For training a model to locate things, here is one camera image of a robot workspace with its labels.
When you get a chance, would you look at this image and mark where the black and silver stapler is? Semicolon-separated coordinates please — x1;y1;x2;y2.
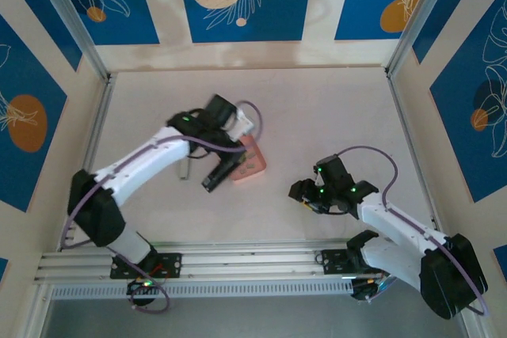
177;158;192;182

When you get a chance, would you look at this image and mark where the black controller board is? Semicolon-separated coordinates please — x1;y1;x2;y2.
126;277;163;296
350;276;385;302

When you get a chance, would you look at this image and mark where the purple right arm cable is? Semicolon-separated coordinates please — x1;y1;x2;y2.
335;146;490;317

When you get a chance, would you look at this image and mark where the grey slotted cable duct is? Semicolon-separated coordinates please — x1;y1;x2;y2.
50;282;354;300

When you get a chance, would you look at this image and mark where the aluminium corner post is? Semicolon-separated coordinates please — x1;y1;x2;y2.
385;0;457;78
29;0;112;82

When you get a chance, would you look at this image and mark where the pink plastic tray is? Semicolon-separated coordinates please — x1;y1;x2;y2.
228;134;268;184

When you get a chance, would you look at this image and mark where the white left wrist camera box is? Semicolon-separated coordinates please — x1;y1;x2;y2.
229;107;257;142

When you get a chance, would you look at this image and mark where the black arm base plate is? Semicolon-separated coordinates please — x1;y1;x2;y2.
109;252;184;280
318;249;383;275

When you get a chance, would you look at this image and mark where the aluminium side rail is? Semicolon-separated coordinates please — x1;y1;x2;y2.
387;70;448;244
57;72;117;253

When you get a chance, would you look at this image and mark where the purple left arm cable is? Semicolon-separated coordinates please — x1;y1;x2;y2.
61;100;265;314

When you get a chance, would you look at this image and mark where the aluminium rail beam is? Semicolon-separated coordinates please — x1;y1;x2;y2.
33;237;473;287

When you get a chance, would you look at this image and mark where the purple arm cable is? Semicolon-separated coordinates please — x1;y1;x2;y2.
335;146;490;317
61;100;265;314

